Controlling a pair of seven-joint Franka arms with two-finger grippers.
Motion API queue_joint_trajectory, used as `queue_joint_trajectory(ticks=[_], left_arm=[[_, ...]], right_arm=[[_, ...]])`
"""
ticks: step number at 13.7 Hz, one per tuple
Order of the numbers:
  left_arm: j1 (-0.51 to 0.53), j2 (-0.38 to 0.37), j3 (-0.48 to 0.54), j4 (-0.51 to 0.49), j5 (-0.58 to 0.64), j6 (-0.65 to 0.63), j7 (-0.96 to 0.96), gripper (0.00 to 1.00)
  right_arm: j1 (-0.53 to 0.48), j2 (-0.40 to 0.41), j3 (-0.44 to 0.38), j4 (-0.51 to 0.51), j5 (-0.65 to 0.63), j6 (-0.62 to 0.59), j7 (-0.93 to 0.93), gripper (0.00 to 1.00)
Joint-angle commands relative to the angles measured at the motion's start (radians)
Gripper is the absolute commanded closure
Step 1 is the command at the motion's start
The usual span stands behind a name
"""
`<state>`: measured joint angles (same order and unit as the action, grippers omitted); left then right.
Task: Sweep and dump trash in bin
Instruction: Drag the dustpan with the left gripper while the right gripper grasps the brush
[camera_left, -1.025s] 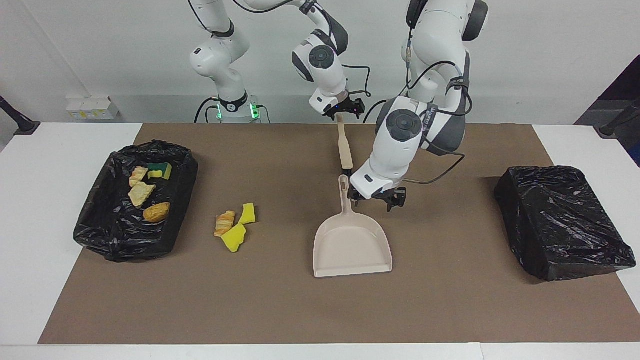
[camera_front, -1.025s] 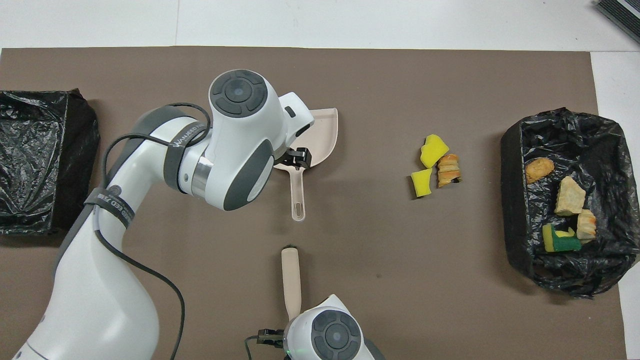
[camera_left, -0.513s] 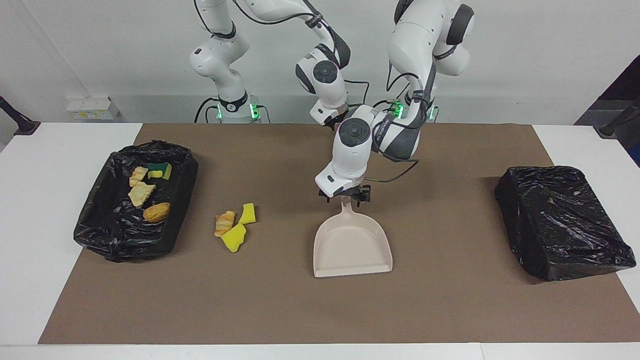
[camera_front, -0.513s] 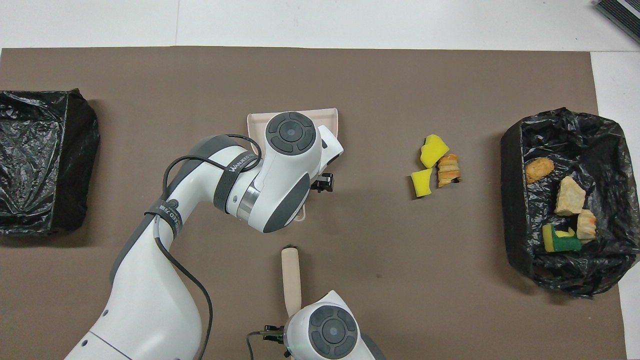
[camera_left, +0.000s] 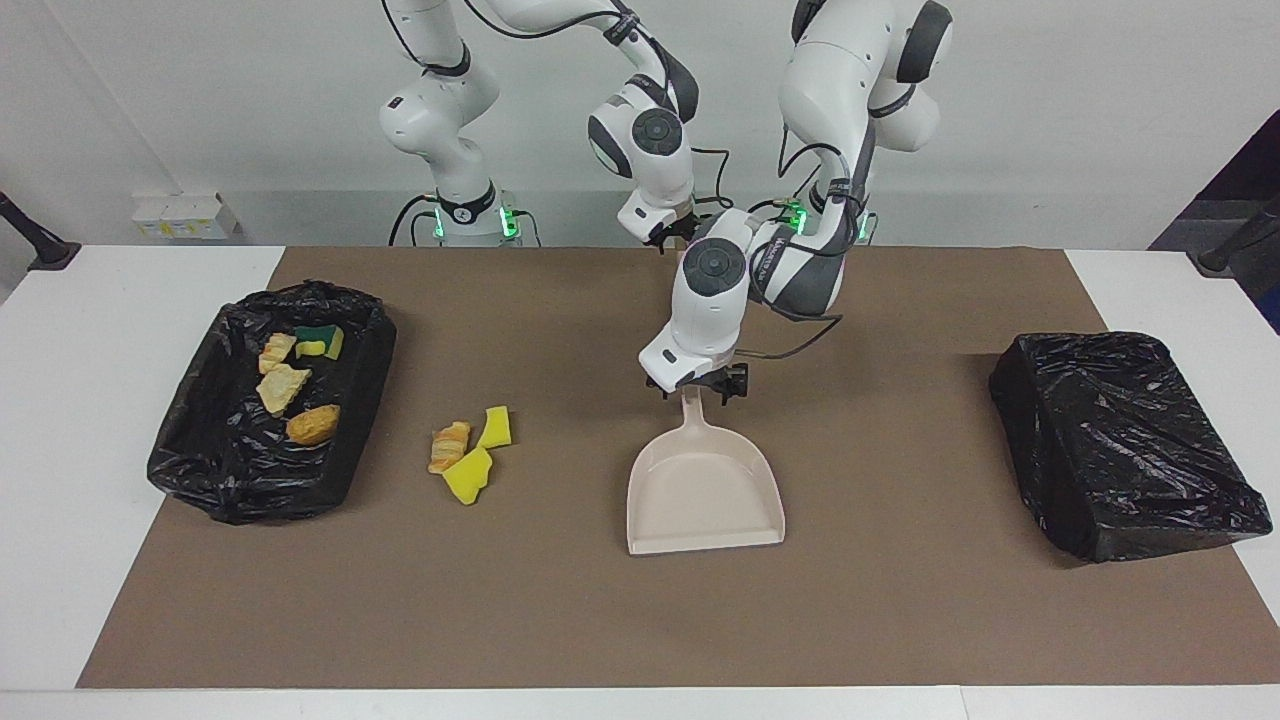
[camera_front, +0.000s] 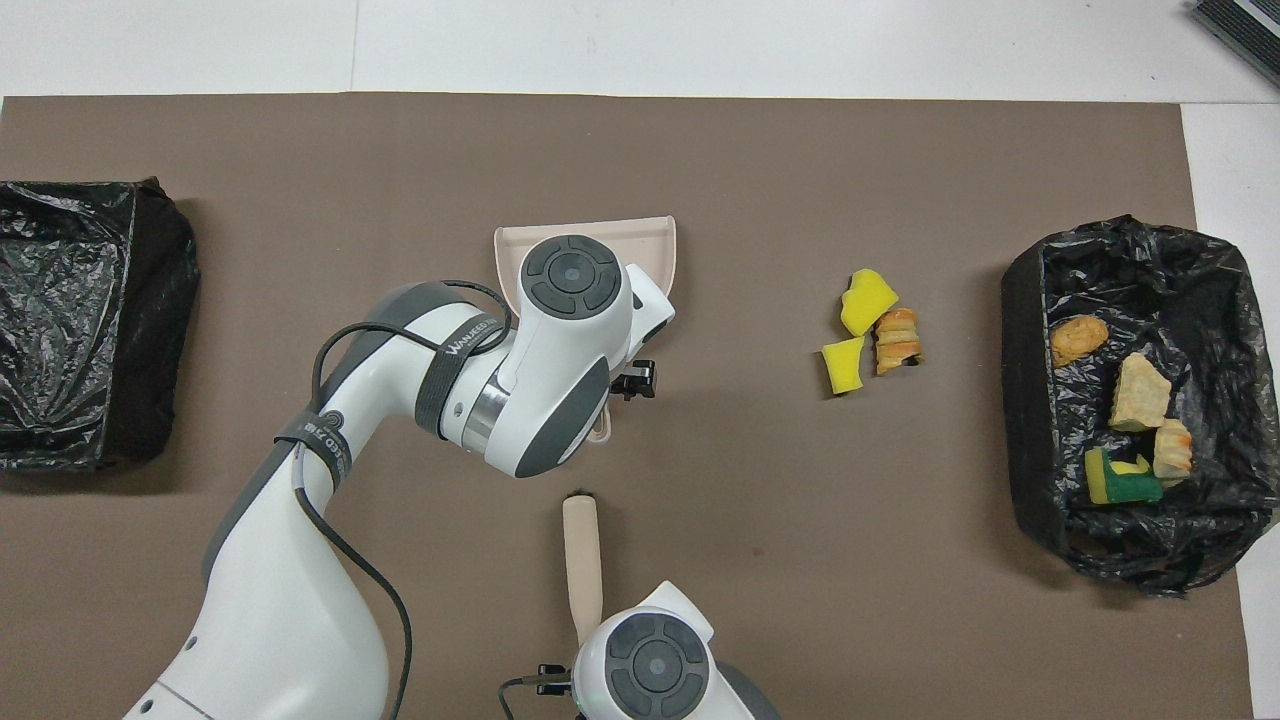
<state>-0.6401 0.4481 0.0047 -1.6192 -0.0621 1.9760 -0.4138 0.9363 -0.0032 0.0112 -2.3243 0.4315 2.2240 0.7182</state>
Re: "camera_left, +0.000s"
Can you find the beige plastic dustpan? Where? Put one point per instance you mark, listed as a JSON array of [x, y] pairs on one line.
[[700, 500]]

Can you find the brown table mat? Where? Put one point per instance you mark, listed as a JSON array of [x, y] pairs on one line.
[[600, 620]]

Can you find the brown bread roll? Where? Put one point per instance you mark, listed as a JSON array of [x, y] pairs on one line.
[[313, 425]]

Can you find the striped croissant pastry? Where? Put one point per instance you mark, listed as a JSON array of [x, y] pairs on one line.
[[449, 447], [275, 353]]

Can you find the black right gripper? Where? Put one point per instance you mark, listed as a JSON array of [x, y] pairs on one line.
[[668, 236]]

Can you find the pale bread chunk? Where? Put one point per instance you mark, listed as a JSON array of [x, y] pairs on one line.
[[283, 388]]

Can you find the small yellow sponge piece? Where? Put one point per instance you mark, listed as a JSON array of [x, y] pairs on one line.
[[497, 428]]

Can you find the open black bag-lined bin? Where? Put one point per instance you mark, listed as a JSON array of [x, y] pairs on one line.
[[220, 460]]

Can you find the white wall power strip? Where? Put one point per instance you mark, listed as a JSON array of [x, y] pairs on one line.
[[180, 215]]

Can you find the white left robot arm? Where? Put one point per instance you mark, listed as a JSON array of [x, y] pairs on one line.
[[850, 80]]

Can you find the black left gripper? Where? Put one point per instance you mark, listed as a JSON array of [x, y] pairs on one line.
[[715, 378]]

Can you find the large yellow sponge piece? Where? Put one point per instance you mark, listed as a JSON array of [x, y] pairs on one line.
[[467, 480]]

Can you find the black bag-covered bin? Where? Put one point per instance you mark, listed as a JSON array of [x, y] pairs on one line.
[[1120, 440]]

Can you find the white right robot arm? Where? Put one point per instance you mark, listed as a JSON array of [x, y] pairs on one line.
[[440, 100]]

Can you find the green and yellow sponge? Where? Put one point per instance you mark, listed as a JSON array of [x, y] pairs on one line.
[[320, 342]]

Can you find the black stand pole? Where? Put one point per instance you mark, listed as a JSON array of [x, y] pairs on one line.
[[1235, 245], [35, 245]]

